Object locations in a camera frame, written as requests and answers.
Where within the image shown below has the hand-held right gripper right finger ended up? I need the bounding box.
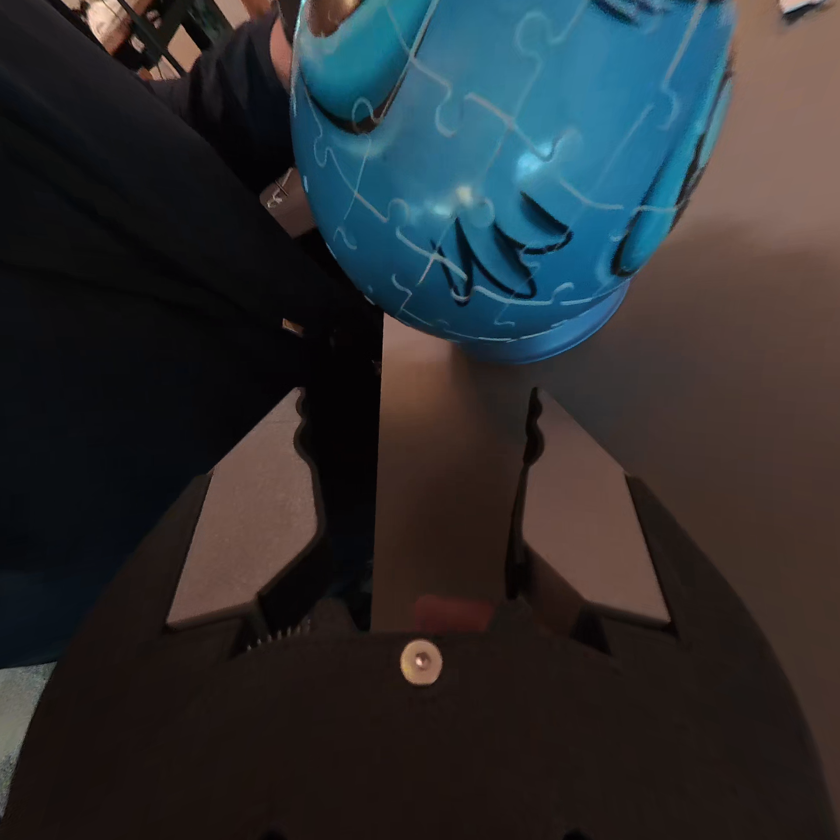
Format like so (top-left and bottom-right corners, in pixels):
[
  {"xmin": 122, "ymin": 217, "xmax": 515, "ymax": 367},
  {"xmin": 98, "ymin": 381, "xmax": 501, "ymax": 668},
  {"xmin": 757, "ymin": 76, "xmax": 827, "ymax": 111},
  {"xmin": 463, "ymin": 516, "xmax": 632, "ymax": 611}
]
[{"xmin": 505, "ymin": 387, "xmax": 673, "ymax": 631}]

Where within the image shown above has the blue plastic ball stand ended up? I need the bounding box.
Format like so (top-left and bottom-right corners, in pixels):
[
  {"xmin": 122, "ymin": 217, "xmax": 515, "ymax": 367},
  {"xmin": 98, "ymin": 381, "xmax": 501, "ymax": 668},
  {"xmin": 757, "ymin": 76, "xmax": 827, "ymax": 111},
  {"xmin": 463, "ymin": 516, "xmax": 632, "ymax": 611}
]
[{"xmin": 453, "ymin": 289, "xmax": 631, "ymax": 365}]

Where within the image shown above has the person's left forearm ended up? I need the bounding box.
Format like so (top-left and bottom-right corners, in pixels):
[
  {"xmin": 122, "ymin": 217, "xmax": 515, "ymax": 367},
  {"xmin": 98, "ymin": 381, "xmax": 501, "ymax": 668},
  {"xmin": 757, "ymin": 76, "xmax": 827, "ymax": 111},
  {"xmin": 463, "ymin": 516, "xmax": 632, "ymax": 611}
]
[{"xmin": 141, "ymin": 13, "xmax": 296, "ymax": 191}]

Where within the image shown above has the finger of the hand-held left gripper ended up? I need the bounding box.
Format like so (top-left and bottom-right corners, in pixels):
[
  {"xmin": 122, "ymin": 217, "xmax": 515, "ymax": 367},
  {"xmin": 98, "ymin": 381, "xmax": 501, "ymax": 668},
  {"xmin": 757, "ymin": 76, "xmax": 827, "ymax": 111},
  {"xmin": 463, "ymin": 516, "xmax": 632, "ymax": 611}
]
[{"xmin": 258, "ymin": 168, "xmax": 320, "ymax": 240}]

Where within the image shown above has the blue white puzzle ball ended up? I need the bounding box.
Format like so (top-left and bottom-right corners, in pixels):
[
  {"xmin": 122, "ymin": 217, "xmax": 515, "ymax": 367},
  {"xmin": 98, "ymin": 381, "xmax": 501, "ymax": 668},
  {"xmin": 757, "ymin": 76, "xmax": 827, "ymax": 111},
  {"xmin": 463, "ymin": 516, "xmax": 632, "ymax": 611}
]
[{"xmin": 289, "ymin": 0, "xmax": 736, "ymax": 349}]

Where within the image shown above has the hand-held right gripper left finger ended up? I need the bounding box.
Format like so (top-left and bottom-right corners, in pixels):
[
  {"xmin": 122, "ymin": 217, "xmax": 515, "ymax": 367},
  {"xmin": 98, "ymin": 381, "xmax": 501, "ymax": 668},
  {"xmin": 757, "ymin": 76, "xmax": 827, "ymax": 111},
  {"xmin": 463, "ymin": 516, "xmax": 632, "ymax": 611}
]
[{"xmin": 164, "ymin": 387, "xmax": 329, "ymax": 630}]

